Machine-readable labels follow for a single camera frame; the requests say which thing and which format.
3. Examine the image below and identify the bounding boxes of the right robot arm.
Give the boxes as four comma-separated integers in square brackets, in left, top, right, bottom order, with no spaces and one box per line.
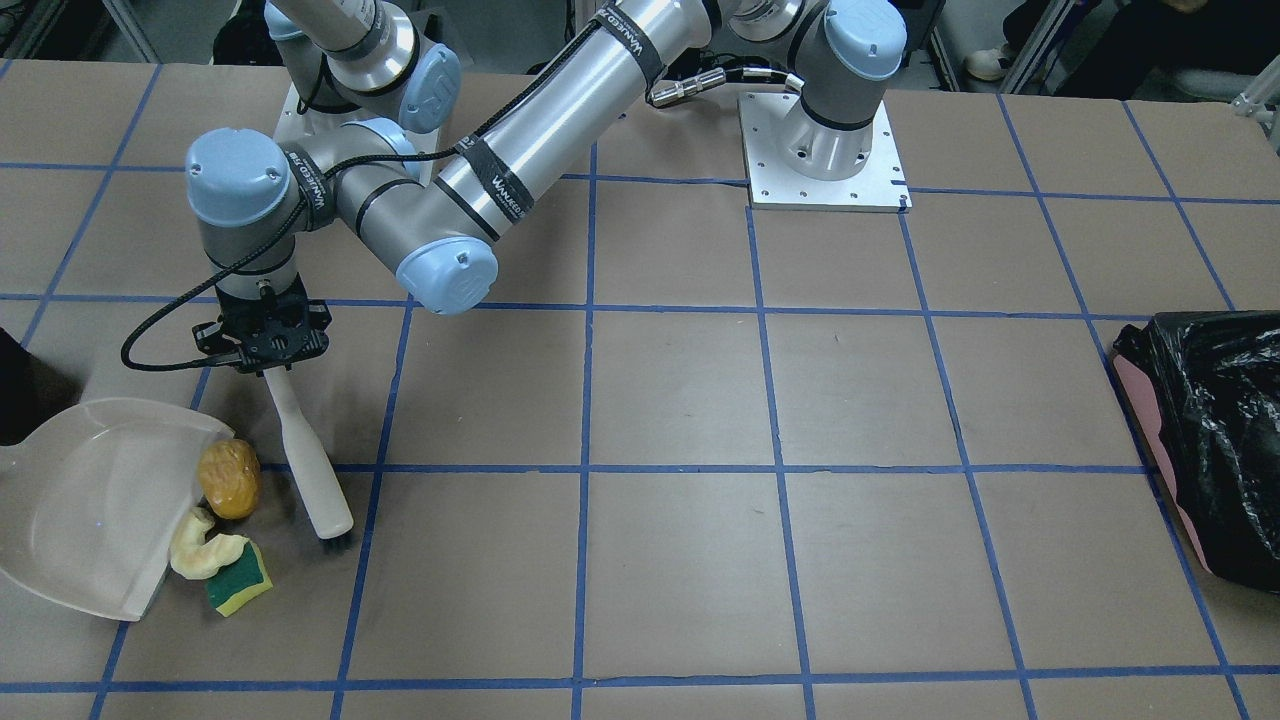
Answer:
[262,1,462,135]

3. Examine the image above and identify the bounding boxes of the cream plastic dustpan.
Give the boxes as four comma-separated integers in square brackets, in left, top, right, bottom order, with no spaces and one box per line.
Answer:
[1,397,234,623]

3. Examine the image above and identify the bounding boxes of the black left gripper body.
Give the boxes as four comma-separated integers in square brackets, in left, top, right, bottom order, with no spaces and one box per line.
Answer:
[192,282,332,374]

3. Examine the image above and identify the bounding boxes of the black-lined pink trash bin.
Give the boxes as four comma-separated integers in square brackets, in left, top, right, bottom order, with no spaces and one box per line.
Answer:
[1112,311,1279,593]

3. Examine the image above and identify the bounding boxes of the pale yellow curved peel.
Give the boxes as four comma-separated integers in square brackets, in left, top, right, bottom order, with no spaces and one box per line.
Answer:
[169,506,250,580]

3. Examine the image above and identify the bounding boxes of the yellow green sponge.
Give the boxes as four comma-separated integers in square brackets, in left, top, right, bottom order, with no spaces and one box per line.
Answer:
[205,541,274,618]

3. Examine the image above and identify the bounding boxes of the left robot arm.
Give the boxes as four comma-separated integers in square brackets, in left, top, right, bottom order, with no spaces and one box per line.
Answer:
[186,1,908,374]

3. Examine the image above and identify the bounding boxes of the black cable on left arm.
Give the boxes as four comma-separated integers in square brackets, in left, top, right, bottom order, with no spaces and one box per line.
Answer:
[120,20,641,374]

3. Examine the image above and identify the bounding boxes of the brown potato-like trash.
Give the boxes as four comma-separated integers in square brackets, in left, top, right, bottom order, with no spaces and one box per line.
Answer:
[196,439,262,520]

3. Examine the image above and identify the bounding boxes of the cream hand brush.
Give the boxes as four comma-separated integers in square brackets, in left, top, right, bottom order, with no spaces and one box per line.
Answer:
[262,366,355,553]

